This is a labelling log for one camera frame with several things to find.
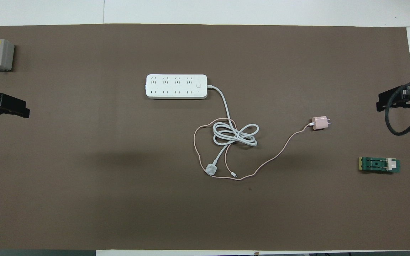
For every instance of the pink charger adapter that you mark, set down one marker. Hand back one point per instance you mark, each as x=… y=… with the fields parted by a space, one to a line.
x=319 y=123

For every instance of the white power strip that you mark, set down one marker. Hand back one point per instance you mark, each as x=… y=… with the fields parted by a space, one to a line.
x=176 y=86

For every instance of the brown table mat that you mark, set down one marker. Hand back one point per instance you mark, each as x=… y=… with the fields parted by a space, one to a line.
x=119 y=199

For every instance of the green knife switch block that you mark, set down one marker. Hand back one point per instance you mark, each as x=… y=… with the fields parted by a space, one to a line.
x=377 y=164

